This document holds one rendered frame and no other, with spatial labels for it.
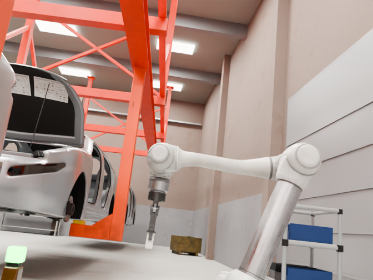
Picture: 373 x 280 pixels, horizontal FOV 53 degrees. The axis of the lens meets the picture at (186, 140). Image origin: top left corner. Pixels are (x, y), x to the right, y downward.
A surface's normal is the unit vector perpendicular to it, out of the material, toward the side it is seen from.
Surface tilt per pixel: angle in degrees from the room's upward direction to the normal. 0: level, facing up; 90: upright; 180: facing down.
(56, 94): 141
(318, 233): 90
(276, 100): 90
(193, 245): 90
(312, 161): 79
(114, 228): 90
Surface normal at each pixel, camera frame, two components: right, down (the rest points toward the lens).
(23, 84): -0.05, 0.64
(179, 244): 0.36, -0.18
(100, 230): 0.07, -0.23
